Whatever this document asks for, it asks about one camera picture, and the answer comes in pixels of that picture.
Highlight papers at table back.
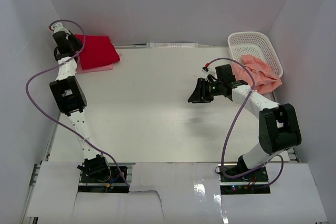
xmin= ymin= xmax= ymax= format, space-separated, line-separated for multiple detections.
xmin=146 ymin=42 xmax=198 ymax=49

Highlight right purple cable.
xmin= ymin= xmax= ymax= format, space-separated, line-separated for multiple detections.
xmin=204 ymin=58 xmax=285 ymax=189

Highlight white plastic basket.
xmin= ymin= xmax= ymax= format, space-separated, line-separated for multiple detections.
xmin=227 ymin=31 xmax=283 ymax=78

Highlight red t shirt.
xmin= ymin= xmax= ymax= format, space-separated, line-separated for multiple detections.
xmin=75 ymin=35 xmax=120 ymax=69

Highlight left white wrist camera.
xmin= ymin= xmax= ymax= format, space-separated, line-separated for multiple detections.
xmin=49 ymin=22 xmax=70 ymax=34

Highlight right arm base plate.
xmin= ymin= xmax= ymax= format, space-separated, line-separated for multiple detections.
xmin=215 ymin=166 xmax=271 ymax=195

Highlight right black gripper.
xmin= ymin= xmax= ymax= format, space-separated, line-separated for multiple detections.
xmin=187 ymin=78 xmax=224 ymax=104

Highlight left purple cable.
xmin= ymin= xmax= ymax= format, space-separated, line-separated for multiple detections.
xmin=25 ymin=19 xmax=130 ymax=187

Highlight salmon t shirt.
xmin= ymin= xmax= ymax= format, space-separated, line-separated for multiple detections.
xmin=232 ymin=55 xmax=282 ymax=94

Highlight folded pink t shirt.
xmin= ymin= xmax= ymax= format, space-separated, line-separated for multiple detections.
xmin=76 ymin=64 xmax=113 ymax=73

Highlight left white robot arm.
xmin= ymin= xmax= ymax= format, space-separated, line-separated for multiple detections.
xmin=49 ymin=29 xmax=111 ymax=182

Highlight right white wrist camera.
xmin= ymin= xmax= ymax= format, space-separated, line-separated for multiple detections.
xmin=202 ymin=63 xmax=217 ymax=82

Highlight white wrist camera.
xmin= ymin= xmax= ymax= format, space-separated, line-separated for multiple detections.
xmin=49 ymin=22 xmax=70 ymax=34
xmin=202 ymin=63 xmax=217 ymax=82

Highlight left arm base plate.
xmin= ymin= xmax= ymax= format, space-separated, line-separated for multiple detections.
xmin=78 ymin=166 xmax=129 ymax=194

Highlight purple cable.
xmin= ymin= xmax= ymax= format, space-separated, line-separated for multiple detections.
xmin=204 ymin=58 xmax=285 ymax=189
xmin=25 ymin=19 xmax=130 ymax=187

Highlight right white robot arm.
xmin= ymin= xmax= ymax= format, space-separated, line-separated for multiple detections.
xmin=188 ymin=64 xmax=302 ymax=182

